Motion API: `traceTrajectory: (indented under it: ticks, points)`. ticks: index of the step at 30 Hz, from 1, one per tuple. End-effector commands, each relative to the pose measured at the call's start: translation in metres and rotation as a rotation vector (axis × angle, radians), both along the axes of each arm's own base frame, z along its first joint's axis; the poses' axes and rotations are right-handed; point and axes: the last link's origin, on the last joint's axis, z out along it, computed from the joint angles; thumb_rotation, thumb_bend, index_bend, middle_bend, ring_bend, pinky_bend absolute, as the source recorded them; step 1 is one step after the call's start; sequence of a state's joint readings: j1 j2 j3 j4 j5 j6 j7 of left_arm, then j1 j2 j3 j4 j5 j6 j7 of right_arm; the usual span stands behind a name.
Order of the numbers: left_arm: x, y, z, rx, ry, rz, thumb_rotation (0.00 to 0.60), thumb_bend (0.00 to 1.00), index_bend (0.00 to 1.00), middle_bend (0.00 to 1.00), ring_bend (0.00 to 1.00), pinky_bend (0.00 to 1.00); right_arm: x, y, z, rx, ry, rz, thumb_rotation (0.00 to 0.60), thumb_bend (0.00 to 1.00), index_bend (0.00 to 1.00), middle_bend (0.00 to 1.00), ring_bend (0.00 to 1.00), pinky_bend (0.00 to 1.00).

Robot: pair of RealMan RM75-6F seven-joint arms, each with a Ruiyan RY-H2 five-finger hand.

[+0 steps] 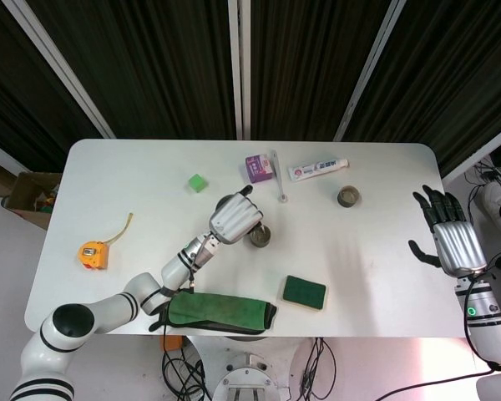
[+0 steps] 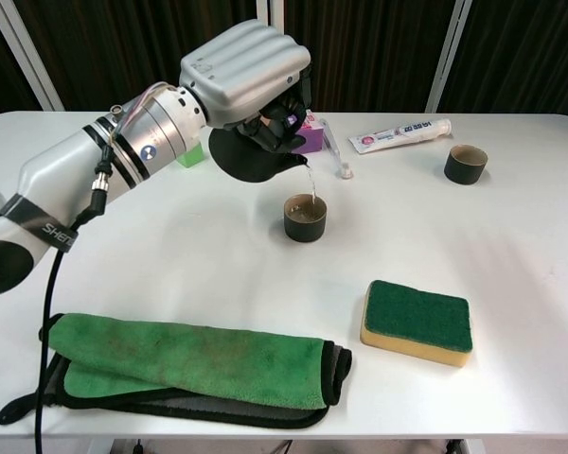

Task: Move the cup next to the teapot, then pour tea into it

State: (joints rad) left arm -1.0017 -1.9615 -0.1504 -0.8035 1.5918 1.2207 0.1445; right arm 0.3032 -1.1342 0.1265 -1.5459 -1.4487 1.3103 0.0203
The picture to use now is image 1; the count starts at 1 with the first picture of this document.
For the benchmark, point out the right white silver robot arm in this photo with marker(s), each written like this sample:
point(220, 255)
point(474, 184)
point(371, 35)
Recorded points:
point(488, 326)

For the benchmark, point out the purple carton box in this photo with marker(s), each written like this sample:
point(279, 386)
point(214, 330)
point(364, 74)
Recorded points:
point(258, 169)

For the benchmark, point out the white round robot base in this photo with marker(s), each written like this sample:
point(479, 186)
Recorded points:
point(246, 372)

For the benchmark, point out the green microfibre cloth black trim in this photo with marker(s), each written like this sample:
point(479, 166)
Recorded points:
point(217, 309)

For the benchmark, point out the white black machine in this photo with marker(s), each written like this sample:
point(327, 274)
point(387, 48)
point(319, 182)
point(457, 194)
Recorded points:
point(494, 200)

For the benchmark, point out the orange object under table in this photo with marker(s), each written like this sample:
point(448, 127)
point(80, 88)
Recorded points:
point(172, 343)

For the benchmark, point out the white clear toothbrush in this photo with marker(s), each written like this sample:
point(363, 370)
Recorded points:
point(278, 175)

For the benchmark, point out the dark green ceramic cup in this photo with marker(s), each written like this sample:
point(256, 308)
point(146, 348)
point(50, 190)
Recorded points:
point(349, 197)
point(261, 241)

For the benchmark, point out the white upright frame post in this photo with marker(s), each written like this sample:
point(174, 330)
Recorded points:
point(239, 62)

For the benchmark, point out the green cube block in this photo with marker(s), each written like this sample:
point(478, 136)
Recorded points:
point(197, 183)

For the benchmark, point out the green yellow scouring sponge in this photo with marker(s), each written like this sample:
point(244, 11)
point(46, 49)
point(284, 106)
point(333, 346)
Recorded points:
point(304, 291)

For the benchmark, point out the brown cardboard box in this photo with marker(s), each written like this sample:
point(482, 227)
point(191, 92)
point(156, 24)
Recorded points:
point(29, 196)

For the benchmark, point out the white toothpaste tube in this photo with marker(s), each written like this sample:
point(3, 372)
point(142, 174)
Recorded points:
point(317, 169)

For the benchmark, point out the black pleated curtain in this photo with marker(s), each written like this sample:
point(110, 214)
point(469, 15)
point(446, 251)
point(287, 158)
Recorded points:
point(158, 62)

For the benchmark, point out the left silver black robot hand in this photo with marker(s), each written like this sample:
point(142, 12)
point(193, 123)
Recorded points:
point(234, 217)

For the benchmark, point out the white slanted frame post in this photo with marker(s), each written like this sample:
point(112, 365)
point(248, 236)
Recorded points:
point(367, 71)
point(62, 71)

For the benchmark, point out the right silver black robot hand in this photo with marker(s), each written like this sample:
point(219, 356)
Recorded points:
point(459, 246)

